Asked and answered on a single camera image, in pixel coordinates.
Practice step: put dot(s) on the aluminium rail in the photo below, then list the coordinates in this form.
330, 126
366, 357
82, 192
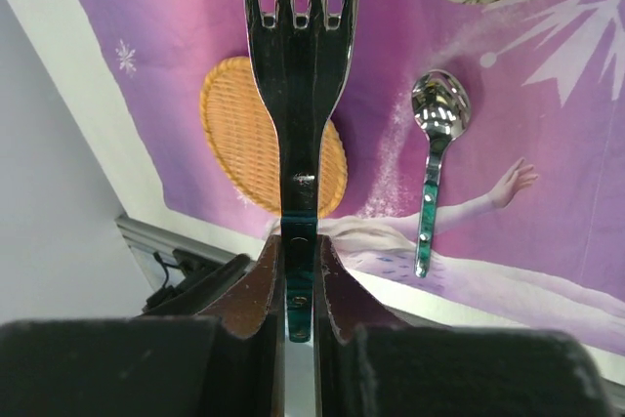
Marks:
148, 236

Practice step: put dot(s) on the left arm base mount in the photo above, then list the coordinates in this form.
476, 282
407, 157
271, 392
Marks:
193, 283

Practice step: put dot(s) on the fork with teal handle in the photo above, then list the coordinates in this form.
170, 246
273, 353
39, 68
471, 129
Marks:
301, 64

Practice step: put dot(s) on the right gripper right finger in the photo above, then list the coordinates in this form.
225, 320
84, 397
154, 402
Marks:
369, 362

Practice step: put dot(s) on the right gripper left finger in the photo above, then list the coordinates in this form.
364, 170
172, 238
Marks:
226, 359

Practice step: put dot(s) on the spoon with teal handle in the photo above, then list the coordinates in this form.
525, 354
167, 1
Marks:
442, 110

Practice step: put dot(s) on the woven wicker plate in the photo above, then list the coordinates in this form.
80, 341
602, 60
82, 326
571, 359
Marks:
240, 133

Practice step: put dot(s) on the purple Frozen placemat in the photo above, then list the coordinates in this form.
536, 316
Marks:
546, 83

